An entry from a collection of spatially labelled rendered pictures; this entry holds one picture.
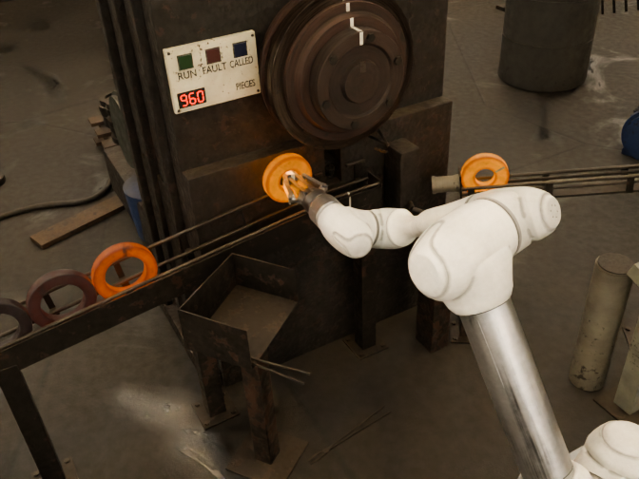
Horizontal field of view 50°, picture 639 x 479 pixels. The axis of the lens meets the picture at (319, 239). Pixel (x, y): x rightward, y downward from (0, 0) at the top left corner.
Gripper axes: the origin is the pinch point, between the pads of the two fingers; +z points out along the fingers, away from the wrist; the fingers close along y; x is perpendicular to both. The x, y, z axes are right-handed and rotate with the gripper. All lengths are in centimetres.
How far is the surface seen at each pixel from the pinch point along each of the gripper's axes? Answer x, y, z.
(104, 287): -18, -59, 0
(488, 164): -8, 63, -18
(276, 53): 37.4, -0.9, 0.3
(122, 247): -7, -51, 1
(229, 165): 2.5, -14.4, 9.2
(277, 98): 25.0, -1.8, -0.3
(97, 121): -81, -14, 229
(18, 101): -101, -47, 327
